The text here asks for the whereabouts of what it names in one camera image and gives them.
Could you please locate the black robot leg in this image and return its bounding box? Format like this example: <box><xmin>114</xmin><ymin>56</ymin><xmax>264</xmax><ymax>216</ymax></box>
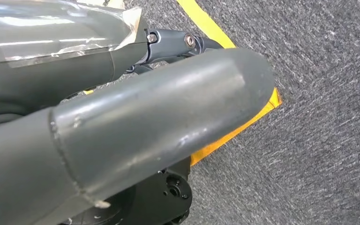
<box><xmin>59</xmin><ymin>157</ymin><xmax>194</xmax><ymax>225</ymax></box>

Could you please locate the yellow floor tape square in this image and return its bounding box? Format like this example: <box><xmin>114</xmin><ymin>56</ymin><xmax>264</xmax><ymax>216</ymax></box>
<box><xmin>83</xmin><ymin>0</ymin><xmax>283</xmax><ymax>167</ymax></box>

